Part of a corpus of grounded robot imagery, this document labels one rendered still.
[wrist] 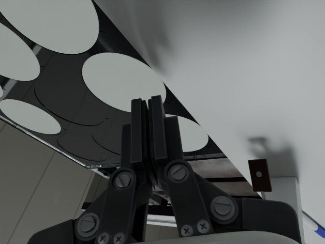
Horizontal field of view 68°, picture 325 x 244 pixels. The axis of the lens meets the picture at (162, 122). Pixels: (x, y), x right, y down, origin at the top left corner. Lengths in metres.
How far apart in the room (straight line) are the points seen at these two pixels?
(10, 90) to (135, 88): 0.20
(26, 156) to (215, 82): 1.84
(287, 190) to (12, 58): 0.33
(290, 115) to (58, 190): 1.97
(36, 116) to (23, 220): 1.56
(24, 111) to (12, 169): 1.47
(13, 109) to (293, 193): 0.41
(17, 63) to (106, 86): 0.11
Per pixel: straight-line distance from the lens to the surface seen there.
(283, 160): 0.24
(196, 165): 0.48
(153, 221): 0.66
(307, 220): 0.38
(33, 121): 0.47
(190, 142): 0.36
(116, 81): 0.28
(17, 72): 0.36
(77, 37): 0.26
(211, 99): 0.17
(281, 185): 0.27
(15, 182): 1.92
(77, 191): 2.17
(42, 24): 0.27
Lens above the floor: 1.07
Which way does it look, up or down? 32 degrees down
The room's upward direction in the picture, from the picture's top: 165 degrees counter-clockwise
